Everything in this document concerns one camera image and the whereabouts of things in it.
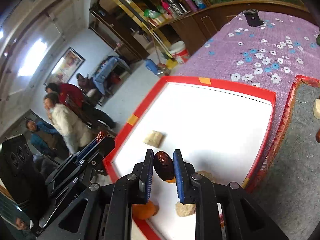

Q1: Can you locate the beige chunk box bottom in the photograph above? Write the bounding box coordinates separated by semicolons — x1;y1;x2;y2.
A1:
175;202;196;217

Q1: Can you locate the person in red jacket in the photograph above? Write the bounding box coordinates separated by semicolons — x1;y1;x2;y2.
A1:
45;82;116;129

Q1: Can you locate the green leafy vegetable bunch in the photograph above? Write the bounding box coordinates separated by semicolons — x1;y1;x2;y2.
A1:
316;34;320;46

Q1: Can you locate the purple floral tablecloth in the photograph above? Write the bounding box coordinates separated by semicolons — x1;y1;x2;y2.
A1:
176;11;319;155

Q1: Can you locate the blue covered table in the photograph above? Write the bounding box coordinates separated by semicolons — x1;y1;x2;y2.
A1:
92;56;132;96

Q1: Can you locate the person in blue jacket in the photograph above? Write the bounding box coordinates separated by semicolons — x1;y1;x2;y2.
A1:
26;119;69;160

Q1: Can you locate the grey felt mat red border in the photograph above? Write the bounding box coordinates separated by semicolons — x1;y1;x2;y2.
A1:
247;75;319;239

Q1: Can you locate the red box white inside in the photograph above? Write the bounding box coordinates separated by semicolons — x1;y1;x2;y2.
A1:
105;76;276;239

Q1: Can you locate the black cylindrical holder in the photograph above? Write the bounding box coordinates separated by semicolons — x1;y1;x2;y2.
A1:
242;9;264;27

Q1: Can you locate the beige chunk left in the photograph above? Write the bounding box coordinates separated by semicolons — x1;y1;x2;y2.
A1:
312;99;320;120

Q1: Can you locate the blue jug on floor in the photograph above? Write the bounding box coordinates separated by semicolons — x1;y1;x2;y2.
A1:
145;59;164;76

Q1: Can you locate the person in white jacket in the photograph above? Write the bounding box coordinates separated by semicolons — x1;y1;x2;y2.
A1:
43;92;93;154

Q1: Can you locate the beige chunk in box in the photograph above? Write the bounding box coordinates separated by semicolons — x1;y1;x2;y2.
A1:
144;131;164;148

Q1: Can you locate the orange fruit in box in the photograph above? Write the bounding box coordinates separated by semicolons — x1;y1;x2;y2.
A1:
132;200;159;220

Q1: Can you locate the framed wall picture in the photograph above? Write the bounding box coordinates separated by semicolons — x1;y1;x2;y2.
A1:
44;47;86;86

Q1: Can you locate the dark wooden cabinet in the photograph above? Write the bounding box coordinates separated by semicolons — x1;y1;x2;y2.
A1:
88;0;311;63

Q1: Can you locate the red date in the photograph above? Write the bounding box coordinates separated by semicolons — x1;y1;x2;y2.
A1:
316;129;320;143
97;131;110;144
153;151;175;181

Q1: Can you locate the white red bucket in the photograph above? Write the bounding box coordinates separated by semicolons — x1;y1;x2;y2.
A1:
169;41;190;64

